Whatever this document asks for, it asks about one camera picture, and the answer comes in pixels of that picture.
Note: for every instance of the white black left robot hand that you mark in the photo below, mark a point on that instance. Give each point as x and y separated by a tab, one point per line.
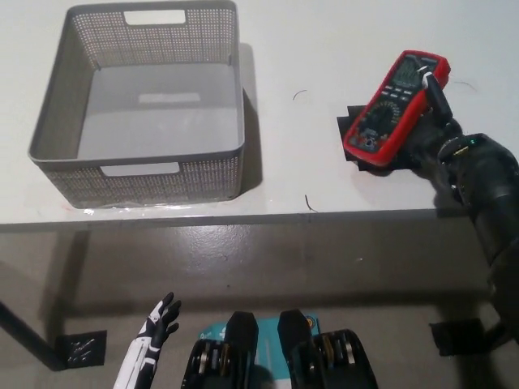
142	352

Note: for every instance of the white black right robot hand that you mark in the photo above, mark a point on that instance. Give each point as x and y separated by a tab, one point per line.
440	105

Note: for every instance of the red digital multimeter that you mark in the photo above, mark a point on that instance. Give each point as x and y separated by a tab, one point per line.
389	117

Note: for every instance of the black floor tape patch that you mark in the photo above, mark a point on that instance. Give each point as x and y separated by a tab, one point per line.
81	349
456	336

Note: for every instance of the black tape patch, cross shaped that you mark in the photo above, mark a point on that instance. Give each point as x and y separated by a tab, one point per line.
344	121

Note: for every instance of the clear tape strip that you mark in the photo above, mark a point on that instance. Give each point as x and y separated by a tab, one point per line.
142	206

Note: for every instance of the grey perforated plastic basket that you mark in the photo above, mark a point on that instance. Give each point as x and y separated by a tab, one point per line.
61	117

